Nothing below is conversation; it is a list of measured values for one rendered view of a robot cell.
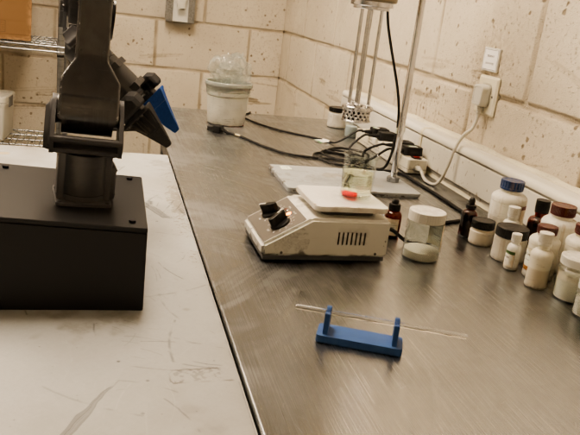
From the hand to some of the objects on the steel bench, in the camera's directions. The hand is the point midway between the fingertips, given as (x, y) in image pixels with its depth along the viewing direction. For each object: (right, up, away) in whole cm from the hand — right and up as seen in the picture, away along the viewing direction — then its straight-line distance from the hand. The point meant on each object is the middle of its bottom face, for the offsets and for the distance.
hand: (158, 122), depth 113 cm
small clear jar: (+63, -27, -8) cm, 69 cm away
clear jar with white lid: (+42, -22, +2) cm, 48 cm away
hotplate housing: (+26, -20, 0) cm, 33 cm away
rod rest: (+29, -30, -30) cm, 52 cm away
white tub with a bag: (+2, +13, +99) cm, 100 cm away
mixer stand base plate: (+33, -7, +44) cm, 56 cm away
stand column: (+44, -7, +47) cm, 65 cm away
